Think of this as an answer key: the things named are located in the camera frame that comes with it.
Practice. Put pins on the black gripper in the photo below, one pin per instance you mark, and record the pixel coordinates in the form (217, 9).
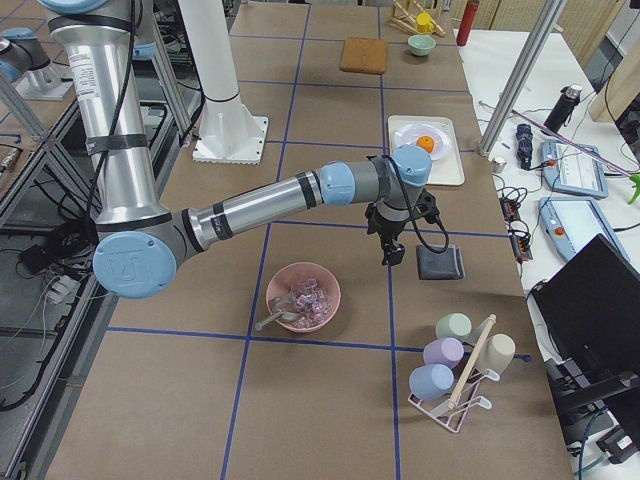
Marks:
(388, 230)

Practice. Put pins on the orange fruit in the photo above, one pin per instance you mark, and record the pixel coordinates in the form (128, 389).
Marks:
(427, 143)

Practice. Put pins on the white round plate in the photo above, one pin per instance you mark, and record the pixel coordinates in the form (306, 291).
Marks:
(408, 133)

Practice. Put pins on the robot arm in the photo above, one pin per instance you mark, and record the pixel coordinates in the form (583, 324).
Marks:
(27, 66)
(141, 243)

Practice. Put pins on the cream bear tray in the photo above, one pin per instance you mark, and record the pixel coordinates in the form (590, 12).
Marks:
(445, 172)

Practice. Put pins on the brown wooden tray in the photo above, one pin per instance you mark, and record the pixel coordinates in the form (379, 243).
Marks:
(364, 55)

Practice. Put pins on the grey folded cloth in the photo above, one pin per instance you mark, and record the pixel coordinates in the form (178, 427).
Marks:
(443, 266)

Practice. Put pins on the green cup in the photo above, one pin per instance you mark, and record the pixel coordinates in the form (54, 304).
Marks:
(454, 325)

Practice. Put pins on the pink bowl with ice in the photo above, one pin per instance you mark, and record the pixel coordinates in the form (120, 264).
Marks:
(315, 289)

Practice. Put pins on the purple cup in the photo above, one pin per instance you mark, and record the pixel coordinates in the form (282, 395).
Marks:
(446, 351)

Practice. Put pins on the metal scoop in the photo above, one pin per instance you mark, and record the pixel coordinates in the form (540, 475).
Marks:
(283, 309)

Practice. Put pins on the blue cup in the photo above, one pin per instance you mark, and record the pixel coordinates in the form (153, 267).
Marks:
(429, 382)

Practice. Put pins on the beige cup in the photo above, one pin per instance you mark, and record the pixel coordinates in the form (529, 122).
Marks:
(496, 354)

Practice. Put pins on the folded dark umbrella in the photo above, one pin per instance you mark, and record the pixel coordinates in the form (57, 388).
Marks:
(524, 152)

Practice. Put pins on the teach pendant lower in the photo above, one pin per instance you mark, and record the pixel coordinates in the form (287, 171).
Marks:
(571, 223)

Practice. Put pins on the teach pendant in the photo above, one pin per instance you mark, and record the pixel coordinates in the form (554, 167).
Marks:
(571, 223)
(569, 170)

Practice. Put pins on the teach pendant upper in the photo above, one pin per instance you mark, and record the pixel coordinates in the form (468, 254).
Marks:
(569, 170)

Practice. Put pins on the black laptop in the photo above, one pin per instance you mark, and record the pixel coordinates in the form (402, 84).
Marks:
(591, 307)

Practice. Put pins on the green bowl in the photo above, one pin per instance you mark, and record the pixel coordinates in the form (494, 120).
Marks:
(421, 45)

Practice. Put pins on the black bottle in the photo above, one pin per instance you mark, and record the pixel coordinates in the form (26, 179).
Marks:
(569, 99)

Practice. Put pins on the yellow mug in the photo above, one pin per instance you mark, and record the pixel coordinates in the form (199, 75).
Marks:
(424, 23)

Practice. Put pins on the wooden mug rack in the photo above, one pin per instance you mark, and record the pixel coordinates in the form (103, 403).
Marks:
(404, 12)

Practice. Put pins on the red bottle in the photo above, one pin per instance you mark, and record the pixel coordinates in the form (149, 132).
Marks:
(467, 21)

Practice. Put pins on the wooden rack handle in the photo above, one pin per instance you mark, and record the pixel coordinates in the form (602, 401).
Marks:
(466, 373)

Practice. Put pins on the white wire cup rack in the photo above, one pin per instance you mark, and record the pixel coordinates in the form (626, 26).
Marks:
(452, 420)

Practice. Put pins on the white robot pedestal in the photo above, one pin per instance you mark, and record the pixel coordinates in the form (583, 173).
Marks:
(228, 132)

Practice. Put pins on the aluminium frame post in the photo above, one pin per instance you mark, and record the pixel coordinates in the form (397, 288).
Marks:
(525, 62)

